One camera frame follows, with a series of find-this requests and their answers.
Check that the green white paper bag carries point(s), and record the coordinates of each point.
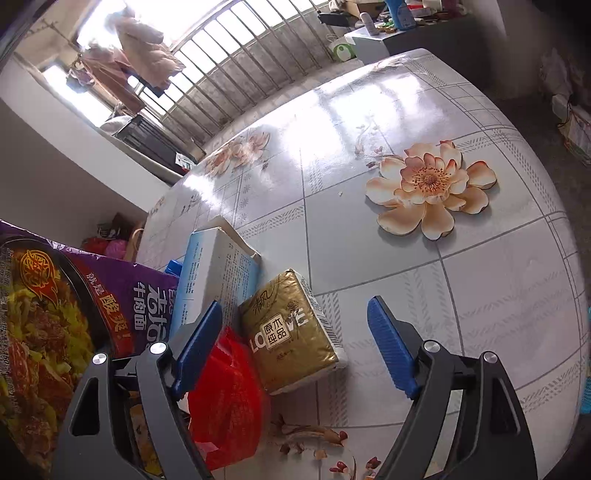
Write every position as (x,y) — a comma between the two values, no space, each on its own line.
(341,50)

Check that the red plastic bag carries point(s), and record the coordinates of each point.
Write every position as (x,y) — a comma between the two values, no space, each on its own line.
(228,407)

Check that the metal balcony railing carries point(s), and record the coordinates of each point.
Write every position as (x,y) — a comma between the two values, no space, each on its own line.
(238,55)

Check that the blue white carton box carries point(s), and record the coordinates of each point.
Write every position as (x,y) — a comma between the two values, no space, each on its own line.
(220,266)

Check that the blue detergent bottle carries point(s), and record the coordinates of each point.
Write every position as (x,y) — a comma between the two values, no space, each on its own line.
(401,15)

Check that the hanging pink jacket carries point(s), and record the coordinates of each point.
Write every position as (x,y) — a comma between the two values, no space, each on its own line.
(144,49)

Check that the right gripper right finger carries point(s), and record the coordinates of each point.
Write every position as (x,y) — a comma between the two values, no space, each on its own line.
(399,344)

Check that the floral tablecloth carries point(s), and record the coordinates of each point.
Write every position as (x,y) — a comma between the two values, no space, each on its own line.
(506,278)

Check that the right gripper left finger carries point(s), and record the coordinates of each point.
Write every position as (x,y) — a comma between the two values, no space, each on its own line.
(190,347)

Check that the floor trash pile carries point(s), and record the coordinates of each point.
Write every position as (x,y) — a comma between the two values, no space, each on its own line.
(574,127)

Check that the white plastic bag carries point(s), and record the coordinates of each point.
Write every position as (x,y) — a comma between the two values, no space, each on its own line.
(554,74)

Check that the gold tissue pack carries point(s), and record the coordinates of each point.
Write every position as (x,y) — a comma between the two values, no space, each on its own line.
(290,337)

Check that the dark grey cabinet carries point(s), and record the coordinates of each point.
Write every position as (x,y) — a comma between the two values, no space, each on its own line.
(459,42)

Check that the purple noodle bag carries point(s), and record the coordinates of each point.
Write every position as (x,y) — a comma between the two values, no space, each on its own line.
(59,307)

